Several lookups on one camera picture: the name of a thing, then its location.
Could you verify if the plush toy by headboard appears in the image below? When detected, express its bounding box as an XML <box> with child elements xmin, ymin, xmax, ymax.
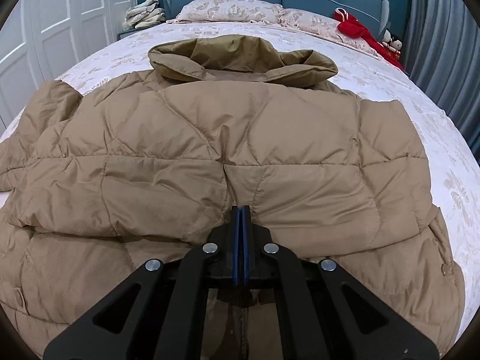
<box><xmin>382</xmin><ymin>29</ymin><xmax>403</xmax><ymax>59</ymax></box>

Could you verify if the stack of folded cream cloths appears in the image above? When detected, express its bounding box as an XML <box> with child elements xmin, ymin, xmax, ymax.
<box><xmin>122</xmin><ymin>0</ymin><xmax>166</xmax><ymax>31</ymax></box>

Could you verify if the white wardrobe with doors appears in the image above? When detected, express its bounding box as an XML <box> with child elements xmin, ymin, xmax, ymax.
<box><xmin>1</xmin><ymin>0</ymin><xmax>137</xmax><ymax>129</ymax></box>

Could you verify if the left floral pillow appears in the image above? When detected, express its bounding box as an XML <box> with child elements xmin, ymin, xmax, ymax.
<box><xmin>175</xmin><ymin>0</ymin><xmax>283</xmax><ymax>24</ymax></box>

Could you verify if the tan quilted puffer coat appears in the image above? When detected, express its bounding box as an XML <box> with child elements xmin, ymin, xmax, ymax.
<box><xmin>0</xmin><ymin>34</ymin><xmax>466</xmax><ymax>360</ymax></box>

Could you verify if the pink floral bedspread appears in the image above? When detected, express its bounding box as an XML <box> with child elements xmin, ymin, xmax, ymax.
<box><xmin>0</xmin><ymin>20</ymin><xmax>480</xmax><ymax>346</ymax></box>

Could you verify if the red garment on bed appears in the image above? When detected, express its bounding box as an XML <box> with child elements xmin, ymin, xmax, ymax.
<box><xmin>334</xmin><ymin>7</ymin><xmax>404</xmax><ymax>71</ymax></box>

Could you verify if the right floral pillow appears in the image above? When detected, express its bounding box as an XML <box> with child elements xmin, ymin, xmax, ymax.
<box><xmin>279</xmin><ymin>8</ymin><xmax>381</xmax><ymax>58</ymax></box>

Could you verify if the floral pillow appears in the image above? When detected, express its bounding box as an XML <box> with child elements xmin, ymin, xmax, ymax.
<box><xmin>175</xmin><ymin>0</ymin><xmax>283</xmax><ymax>24</ymax></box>
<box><xmin>279</xmin><ymin>8</ymin><xmax>381</xmax><ymax>58</ymax></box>

